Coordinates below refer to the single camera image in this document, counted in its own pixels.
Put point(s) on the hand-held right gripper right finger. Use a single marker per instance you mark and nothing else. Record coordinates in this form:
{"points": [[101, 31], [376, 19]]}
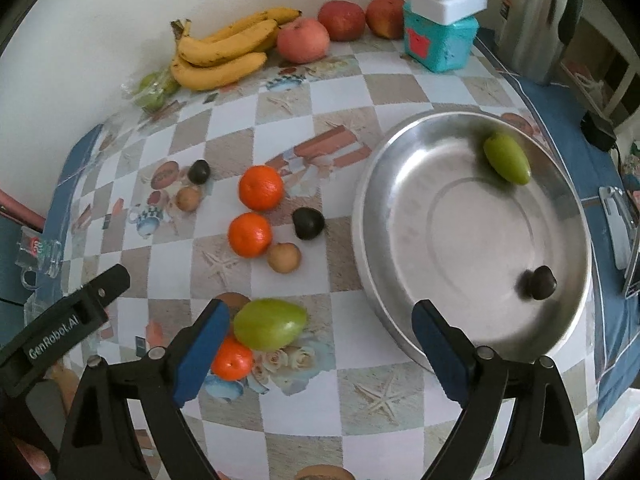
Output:
{"points": [[440, 355]]}

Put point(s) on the teal box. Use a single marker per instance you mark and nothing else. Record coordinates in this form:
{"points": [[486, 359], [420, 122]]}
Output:
{"points": [[440, 45]]}

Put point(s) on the clear plastic bottle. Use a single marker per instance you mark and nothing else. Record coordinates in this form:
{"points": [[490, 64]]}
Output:
{"points": [[37, 255]]}

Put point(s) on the yellow banana bunch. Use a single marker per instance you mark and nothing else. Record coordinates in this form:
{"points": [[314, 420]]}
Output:
{"points": [[220, 52]]}

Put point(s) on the white plastic chair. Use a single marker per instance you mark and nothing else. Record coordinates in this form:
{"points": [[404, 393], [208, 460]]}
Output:
{"points": [[625, 77]]}

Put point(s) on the red furniture edge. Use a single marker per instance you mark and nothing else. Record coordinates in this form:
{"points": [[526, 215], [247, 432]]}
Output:
{"points": [[20, 210]]}

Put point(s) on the steel bowl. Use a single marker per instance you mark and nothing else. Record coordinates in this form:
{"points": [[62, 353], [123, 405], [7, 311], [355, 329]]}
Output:
{"points": [[450, 240]]}

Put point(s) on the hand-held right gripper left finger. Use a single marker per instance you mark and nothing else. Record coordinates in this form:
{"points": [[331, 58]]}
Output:
{"points": [[200, 355]]}

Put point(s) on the pink apple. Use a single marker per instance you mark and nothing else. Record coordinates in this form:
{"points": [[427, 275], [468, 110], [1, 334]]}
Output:
{"points": [[302, 41]]}

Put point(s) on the steel kettle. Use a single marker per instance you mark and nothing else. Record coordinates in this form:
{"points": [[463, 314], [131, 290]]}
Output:
{"points": [[535, 15]]}

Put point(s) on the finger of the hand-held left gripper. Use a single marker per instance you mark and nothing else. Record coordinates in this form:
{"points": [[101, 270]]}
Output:
{"points": [[112, 282]]}

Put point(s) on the elongated green fruit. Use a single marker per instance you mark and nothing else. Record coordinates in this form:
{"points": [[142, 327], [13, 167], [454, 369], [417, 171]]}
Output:
{"points": [[506, 158]]}

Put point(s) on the white plastic bag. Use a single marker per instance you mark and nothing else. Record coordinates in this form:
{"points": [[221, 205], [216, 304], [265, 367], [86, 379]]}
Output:
{"points": [[589, 85]]}

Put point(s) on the white power strip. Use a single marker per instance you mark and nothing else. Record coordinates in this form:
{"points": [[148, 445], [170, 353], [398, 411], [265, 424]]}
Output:
{"points": [[460, 2]]}

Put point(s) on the orange tangerine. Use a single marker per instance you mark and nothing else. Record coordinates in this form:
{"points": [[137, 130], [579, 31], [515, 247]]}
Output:
{"points": [[261, 187], [232, 360], [250, 234]]}

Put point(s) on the black power adapter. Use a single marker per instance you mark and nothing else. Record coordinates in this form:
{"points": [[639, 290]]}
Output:
{"points": [[597, 131]]}

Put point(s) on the plump green fruit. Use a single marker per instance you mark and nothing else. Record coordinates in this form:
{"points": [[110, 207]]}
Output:
{"points": [[270, 323]]}

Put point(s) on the bag of green fruits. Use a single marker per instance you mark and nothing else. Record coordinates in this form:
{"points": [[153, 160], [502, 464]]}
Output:
{"points": [[150, 87]]}

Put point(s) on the red apple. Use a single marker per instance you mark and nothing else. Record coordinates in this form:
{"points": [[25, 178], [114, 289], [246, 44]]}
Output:
{"points": [[341, 20], [385, 16]]}

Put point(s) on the brown longan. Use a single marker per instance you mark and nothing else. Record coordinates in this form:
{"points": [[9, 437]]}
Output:
{"points": [[284, 257], [189, 197]]}

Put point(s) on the dark round fruit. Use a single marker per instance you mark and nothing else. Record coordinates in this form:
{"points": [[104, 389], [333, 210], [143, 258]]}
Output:
{"points": [[307, 222], [199, 171], [537, 282]]}

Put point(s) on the silver phone stand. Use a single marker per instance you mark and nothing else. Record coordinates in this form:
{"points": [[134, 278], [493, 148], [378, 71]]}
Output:
{"points": [[614, 220]]}

